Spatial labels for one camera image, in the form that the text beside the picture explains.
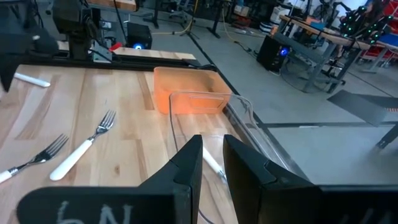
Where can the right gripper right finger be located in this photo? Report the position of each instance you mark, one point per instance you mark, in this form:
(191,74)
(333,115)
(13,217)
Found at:
(280,202)

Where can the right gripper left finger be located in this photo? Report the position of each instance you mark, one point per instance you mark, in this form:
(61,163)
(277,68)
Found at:
(140,205)

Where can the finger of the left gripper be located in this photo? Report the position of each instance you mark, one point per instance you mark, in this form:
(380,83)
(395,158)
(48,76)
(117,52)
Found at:
(7,70)

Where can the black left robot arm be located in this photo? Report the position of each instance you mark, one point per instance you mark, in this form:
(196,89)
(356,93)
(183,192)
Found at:
(74,25)

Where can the grey metal mounting plate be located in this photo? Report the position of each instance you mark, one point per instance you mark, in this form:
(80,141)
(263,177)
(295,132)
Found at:
(101,54)

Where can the clear plastic bin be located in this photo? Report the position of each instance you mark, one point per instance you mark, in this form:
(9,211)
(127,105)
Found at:
(242,124)

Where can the black computer with blue light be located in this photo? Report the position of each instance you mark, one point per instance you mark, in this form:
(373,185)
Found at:
(272,53)
(140,34)

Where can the black orange-striped floor mat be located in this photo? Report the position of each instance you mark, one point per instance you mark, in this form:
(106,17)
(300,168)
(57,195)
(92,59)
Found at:
(357,105)

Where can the orange plastic bin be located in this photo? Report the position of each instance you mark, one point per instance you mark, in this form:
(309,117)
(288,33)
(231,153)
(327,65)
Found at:
(186,81)

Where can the robot arms with green lights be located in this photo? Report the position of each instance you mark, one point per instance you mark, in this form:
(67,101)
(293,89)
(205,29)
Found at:
(357,21)

